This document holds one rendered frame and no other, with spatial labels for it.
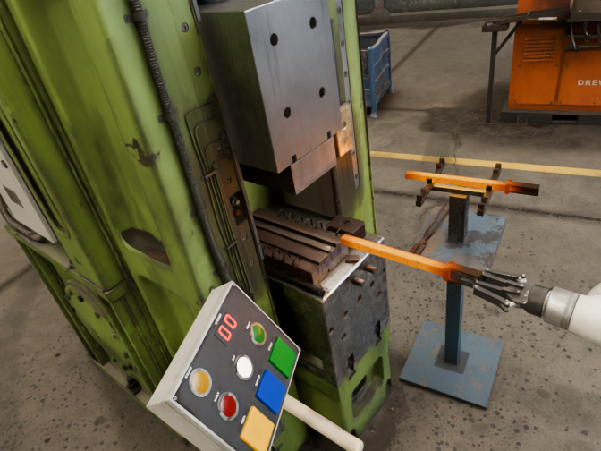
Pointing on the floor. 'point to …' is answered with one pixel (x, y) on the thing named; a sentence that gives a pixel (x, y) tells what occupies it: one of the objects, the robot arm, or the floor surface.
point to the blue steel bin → (376, 67)
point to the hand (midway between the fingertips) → (464, 275)
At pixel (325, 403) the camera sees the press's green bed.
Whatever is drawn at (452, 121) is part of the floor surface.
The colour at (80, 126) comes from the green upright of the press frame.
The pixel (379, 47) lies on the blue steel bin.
